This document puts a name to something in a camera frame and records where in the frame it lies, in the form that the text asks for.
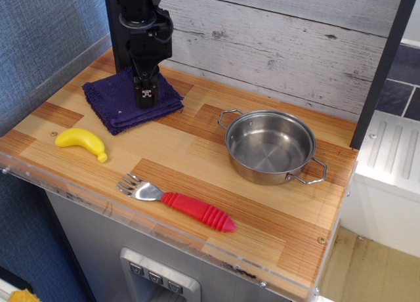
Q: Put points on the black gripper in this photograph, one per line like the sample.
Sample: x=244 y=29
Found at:
x=150 y=42

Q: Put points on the purple rag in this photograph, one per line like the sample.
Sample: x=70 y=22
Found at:
x=113 y=101

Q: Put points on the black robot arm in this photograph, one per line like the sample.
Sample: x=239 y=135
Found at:
x=138 y=10

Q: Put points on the yellow toy banana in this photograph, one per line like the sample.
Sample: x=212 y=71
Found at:
x=85 y=139

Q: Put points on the clear acrylic edge guard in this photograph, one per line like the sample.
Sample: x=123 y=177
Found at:
x=282 y=231

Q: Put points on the silver button panel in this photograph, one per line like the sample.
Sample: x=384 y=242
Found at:
x=149 y=280

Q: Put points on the yellow black object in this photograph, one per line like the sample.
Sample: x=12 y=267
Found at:
x=19 y=296

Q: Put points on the white ribbed cabinet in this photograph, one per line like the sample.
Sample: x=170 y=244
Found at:
x=382 y=202

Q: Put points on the black left frame post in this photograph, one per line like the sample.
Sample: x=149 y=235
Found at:
x=119 y=36

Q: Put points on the black frame post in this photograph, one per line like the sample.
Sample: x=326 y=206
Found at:
x=119 y=36
x=389 y=52

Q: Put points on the red handled fork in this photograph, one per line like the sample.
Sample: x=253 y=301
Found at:
x=209 y=215

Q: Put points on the silver pan with handles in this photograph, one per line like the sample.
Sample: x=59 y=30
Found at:
x=269 y=147

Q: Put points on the black right frame post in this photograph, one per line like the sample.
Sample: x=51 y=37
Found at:
x=389 y=52

